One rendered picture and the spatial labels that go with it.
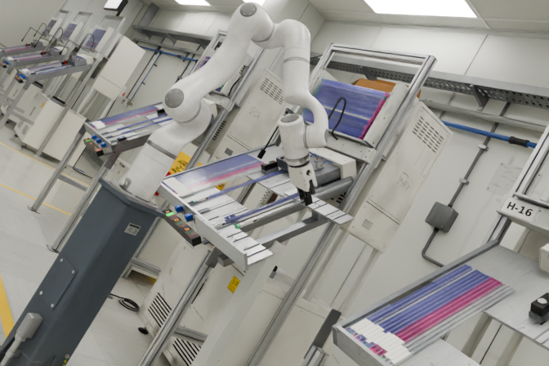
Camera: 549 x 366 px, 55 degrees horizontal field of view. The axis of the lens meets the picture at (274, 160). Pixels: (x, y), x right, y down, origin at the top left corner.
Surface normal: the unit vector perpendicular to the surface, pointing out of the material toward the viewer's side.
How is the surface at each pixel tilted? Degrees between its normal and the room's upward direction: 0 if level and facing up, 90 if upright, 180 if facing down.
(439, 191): 90
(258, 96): 90
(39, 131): 90
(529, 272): 44
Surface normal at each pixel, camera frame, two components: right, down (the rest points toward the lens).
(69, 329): 0.73, 0.39
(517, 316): -0.11, -0.93
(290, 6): 0.53, 0.26
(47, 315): -0.45, -0.34
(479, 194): -0.67, -0.45
